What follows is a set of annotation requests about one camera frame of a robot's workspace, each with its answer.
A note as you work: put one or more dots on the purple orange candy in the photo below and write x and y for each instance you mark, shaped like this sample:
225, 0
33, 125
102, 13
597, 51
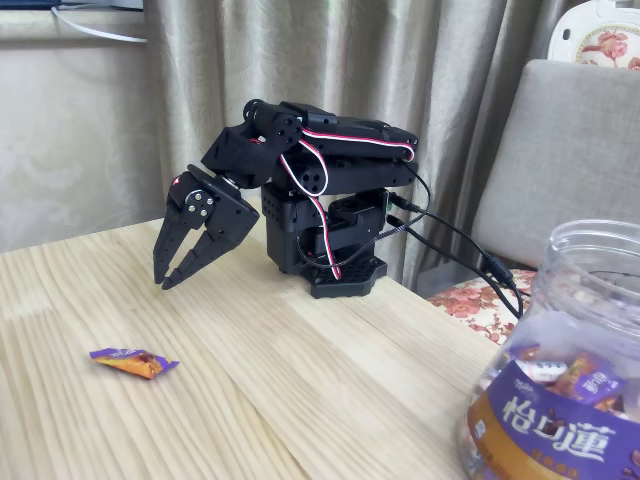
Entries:
135, 363

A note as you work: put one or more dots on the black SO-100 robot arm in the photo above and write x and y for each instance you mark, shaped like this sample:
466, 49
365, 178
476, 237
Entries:
350, 175

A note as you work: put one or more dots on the orange-brown snack packet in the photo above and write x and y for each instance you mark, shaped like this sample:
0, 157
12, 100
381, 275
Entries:
575, 372

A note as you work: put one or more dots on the clear plastic candy jar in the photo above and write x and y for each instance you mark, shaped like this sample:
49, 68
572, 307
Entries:
550, 435

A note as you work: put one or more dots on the purple snack packet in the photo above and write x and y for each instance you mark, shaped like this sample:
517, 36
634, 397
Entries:
597, 387

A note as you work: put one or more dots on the beige patterned curtain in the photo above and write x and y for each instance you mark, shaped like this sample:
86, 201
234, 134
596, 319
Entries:
400, 60

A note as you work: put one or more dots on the floral seat cushion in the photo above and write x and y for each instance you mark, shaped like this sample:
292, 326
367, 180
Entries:
465, 300

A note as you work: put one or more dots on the dark flat device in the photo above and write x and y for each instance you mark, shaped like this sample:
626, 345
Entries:
85, 4

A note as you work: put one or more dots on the beige window sill ledge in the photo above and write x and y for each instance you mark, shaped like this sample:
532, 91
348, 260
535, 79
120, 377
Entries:
30, 30

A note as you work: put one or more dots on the grey upholstered chair back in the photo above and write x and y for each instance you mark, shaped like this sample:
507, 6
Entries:
575, 150

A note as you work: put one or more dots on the white floral chair back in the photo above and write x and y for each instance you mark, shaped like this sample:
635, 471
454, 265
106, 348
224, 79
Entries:
605, 47

